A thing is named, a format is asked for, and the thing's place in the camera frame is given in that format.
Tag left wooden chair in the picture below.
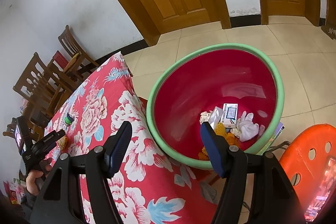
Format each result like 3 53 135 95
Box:
2 117 44 141

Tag red floral tablecloth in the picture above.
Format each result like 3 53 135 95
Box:
43 50 221 224

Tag near wooden chair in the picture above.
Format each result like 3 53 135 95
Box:
13 52 78 118

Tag wooden chair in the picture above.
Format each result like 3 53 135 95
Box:
58 25 100 73
2 117 44 141
13 52 78 118

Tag white teal carton box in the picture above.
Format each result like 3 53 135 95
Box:
220 103 238 128

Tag large yellow foam net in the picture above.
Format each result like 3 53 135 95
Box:
198 122 240 161

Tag far wooden chair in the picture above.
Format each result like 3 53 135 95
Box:
58 25 100 73

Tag books under bin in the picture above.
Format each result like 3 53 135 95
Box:
257 122 285 155

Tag small cream paper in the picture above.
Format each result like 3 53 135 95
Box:
199 111 212 124

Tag red bin green rim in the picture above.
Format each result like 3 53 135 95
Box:
146 43 285 170

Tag person left hand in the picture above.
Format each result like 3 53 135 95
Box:
26 161 52 196

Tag red bag on chair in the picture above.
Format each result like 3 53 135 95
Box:
52 51 69 69

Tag orange plastic stool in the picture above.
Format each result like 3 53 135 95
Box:
280 123 335 223

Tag clear plastic bag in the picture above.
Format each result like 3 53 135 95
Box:
208 106 223 130

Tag green purple small toy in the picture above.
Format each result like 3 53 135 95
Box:
64 113 74 126

